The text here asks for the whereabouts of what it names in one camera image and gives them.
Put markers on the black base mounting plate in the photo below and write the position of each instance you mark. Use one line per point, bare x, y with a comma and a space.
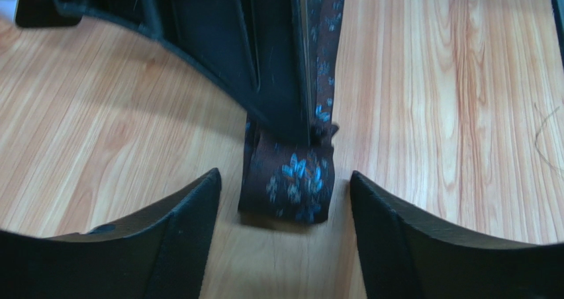
557, 6

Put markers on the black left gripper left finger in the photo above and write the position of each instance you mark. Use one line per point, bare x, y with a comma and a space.
159, 251

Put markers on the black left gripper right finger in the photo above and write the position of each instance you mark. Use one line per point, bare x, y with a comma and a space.
407, 252

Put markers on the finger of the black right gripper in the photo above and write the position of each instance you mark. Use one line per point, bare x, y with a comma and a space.
257, 51

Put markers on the dark floral necktie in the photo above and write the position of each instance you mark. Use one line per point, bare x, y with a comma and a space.
295, 182

